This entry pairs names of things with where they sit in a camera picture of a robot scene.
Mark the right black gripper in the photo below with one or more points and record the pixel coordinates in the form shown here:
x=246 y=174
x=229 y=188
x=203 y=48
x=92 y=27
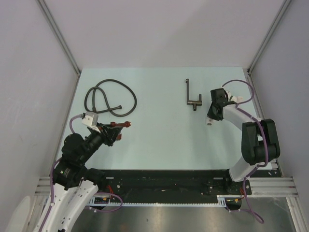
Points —
x=210 y=115

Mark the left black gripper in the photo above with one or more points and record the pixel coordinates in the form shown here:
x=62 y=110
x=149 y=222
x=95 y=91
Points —
x=108 y=133

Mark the dark red brass faucet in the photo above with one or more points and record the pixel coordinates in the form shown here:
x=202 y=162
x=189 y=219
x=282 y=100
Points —
x=126 y=124

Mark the white plastic elbow fitting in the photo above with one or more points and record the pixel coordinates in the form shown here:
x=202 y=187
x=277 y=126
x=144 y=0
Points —
x=209 y=121

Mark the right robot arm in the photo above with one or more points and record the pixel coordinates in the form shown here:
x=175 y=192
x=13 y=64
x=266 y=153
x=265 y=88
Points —
x=259 y=139

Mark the green faucet with elbow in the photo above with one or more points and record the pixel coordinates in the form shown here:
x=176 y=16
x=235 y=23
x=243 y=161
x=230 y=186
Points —
x=236 y=99

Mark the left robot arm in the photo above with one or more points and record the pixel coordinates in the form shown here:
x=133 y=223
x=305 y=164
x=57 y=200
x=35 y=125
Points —
x=72 y=184

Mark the dark metal faucet spout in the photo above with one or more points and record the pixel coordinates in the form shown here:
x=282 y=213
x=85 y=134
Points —
x=193 y=99

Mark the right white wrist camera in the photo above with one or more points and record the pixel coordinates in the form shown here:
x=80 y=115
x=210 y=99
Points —
x=229 y=96

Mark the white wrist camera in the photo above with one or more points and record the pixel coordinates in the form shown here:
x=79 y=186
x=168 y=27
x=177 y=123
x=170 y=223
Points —
x=90 y=120
x=229 y=96

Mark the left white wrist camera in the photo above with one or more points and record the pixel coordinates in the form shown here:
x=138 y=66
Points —
x=90 y=120

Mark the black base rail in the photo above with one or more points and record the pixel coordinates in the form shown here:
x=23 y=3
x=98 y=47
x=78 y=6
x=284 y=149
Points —
x=172 y=186

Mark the white slotted cable duct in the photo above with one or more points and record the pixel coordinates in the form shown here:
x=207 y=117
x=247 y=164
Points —
x=219 y=202

